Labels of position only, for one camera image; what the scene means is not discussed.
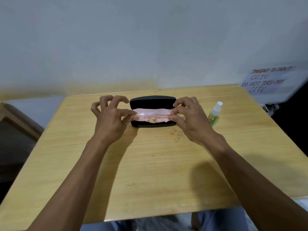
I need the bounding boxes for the pink cleaning cloth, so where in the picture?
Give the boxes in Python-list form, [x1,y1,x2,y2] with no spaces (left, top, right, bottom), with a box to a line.
[132,107,174,124]

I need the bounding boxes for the light grey shorts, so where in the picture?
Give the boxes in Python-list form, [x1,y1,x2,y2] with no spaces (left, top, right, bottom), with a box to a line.
[79,206,260,231]

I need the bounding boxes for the person's right hand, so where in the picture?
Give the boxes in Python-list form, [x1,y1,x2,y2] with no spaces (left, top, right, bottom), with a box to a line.
[169,97,227,147]

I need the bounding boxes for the wooden chair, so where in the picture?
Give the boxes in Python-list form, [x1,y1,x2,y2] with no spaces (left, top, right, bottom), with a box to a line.
[0,101,45,188]

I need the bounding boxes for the person's left forearm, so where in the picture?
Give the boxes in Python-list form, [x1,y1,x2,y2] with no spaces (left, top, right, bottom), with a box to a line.
[27,139,110,231]

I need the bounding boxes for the white handwritten paper sign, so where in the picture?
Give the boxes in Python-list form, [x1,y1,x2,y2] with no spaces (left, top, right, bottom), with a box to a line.
[240,62,308,105]

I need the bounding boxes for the person's right forearm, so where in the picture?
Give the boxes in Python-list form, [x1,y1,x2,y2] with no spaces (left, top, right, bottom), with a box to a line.
[206,139,308,231]

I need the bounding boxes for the white cable bundle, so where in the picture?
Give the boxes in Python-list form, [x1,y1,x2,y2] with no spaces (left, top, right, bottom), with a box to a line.
[263,103,281,117]

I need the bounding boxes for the small white green spray bottle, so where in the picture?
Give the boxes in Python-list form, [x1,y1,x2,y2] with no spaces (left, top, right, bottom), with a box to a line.
[207,101,223,128]

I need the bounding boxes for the person's left hand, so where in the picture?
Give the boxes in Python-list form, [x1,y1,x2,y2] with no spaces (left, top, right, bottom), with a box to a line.
[91,95,140,147]

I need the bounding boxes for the black eyeglasses case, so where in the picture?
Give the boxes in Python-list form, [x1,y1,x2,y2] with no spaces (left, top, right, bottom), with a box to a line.
[129,95,177,128]

